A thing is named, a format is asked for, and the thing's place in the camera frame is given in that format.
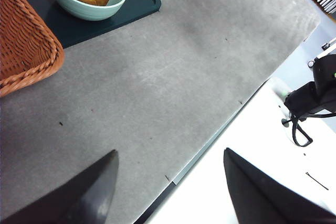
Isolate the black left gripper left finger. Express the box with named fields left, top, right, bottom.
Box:
left=0, top=150, right=119, bottom=224

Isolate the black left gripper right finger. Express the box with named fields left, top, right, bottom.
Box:
left=223, top=147, right=336, bottom=224

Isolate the black cable loop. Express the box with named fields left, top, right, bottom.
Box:
left=282, top=113, right=313, bottom=147

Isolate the brown wicker basket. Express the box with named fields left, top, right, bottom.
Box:
left=0, top=0, right=65, bottom=98

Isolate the black rectangular tray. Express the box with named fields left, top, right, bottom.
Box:
left=5, top=0, right=162, bottom=49

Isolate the thin black pin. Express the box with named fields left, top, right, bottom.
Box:
left=305, top=171, right=329, bottom=191

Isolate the white slatted vent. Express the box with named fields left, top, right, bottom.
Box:
left=311, top=0, right=336, bottom=14

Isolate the white stand leg with caster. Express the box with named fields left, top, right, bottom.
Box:
left=307, top=37, right=336, bottom=68

